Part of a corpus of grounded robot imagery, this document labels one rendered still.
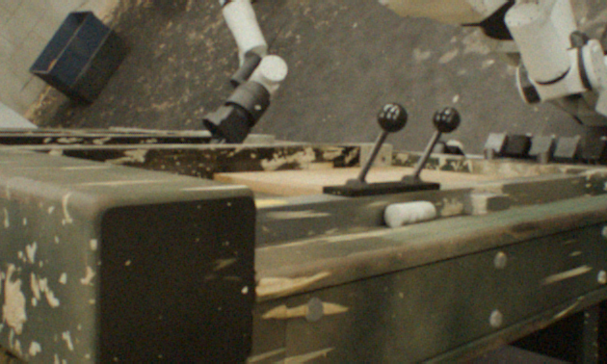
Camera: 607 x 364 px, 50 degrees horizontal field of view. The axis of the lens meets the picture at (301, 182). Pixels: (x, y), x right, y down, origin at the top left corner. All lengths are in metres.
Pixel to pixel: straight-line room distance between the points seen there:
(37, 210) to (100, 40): 5.09
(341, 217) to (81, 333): 0.52
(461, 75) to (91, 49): 3.19
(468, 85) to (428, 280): 2.53
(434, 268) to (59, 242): 0.29
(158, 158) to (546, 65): 0.69
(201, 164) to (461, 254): 0.79
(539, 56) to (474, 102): 1.77
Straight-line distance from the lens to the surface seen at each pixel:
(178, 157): 1.22
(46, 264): 0.34
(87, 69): 5.37
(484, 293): 0.58
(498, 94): 2.90
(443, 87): 3.07
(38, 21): 6.34
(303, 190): 1.09
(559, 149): 1.66
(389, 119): 0.79
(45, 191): 0.34
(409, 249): 0.47
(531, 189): 1.21
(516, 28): 1.14
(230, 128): 1.50
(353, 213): 0.81
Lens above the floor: 2.07
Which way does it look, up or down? 40 degrees down
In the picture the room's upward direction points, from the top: 48 degrees counter-clockwise
